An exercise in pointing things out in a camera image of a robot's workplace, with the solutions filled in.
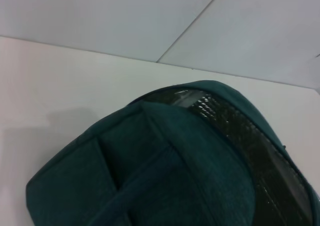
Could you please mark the dark teal insulated lunch bag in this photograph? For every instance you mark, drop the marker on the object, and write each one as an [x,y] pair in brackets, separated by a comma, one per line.
[162,173]

